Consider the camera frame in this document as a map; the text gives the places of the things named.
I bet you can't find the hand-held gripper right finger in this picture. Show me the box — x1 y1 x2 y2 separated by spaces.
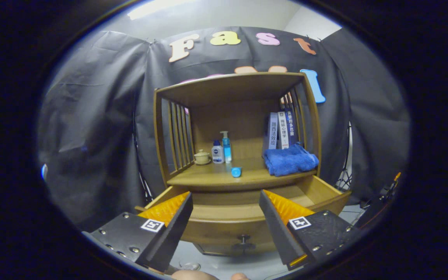
258 190 366 271

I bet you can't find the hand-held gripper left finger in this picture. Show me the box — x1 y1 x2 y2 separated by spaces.
90 192 195 273

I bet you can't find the wooden drawer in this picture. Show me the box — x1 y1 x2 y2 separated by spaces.
135 175 352 255

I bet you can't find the wooden cabinet countertop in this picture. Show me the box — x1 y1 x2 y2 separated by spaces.
167 157 318 191

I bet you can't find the wooden cabinet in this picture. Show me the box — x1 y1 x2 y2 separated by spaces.
135 72 352 257

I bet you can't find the blue folded towel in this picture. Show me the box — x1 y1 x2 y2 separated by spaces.
263 143 320 177

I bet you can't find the cream lidded cup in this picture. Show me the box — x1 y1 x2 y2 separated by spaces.
193 149 212 165

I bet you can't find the black light stand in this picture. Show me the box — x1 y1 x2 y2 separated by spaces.
335 122 353 191

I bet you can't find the white lotion bottle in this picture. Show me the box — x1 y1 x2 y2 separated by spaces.
212 140 225 164

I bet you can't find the blue pump bottle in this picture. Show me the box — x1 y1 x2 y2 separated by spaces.
220 131 233 163

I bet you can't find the white spine book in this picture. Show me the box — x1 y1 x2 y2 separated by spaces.
277 111 289 150

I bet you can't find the dark blue spine book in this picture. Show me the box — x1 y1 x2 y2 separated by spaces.
285 108 298 146

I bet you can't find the black and orange gripper device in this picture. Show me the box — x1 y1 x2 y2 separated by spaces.
358 172 402 228

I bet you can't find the black backdrop cloth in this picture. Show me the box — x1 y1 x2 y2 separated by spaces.
37 26 410 234

